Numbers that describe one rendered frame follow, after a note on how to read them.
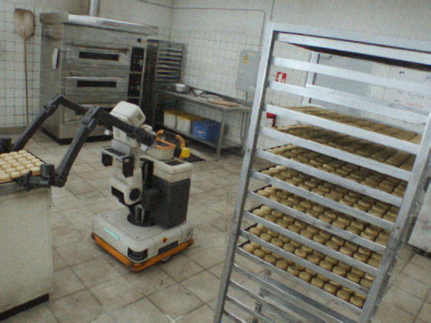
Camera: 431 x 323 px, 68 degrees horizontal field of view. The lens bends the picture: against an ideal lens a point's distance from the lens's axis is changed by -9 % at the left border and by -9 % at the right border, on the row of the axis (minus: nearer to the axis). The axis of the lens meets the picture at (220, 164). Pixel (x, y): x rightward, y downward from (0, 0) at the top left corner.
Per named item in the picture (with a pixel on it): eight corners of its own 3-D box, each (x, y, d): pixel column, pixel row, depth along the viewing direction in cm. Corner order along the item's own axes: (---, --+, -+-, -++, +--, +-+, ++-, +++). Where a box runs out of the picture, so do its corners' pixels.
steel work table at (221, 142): (148, 132, 681) (153, 83, 652) (175, 131, 733) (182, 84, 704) (216, 162, 563) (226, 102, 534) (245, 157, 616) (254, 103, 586)
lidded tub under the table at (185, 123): (174, 128, 646) (175, 114, 638) (192, 127, 680) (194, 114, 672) (187, 134, 622) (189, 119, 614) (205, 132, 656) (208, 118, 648)
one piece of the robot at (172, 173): (145, 210, 325) (152, 124, 299) (187, 234, 295) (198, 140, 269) (116, 219, 299) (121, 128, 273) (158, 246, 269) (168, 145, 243)
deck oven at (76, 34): (62, 150, 503) (68, 11, 443) (36, 131, 578) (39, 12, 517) (145, 141, 616) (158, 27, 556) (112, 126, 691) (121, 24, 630)
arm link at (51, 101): (58, 92, 211) (52, 88, 216) (48, 111, 211) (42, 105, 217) (108, 118, 247) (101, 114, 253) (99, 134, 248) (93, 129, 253)
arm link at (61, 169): (100, 121, 190) (88, 120, 196) (93, 116, 185) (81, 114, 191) (65, 190, 176) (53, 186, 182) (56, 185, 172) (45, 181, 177)
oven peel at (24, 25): (18, 136, 532) (14, 7, 488) (18, 136, 535) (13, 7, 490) (37, 135, 554) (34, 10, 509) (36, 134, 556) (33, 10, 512)
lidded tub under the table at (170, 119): (161, 123, 671) (162, 110, 664) (179, 122, 705) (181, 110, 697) (172, 128, 647) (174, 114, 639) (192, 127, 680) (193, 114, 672)
